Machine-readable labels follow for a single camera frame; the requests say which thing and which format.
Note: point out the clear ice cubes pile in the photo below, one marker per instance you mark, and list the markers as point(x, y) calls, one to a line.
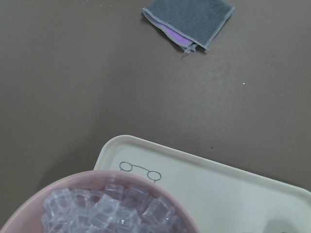
point(112, 209)

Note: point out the pink bowl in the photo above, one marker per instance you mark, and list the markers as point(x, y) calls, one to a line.
point(26, 219)

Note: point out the grey purple folded cloth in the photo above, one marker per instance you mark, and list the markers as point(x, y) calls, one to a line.
point(189, 23)

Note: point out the cream plastic tray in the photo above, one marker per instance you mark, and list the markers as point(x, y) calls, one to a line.
point(219, 198)

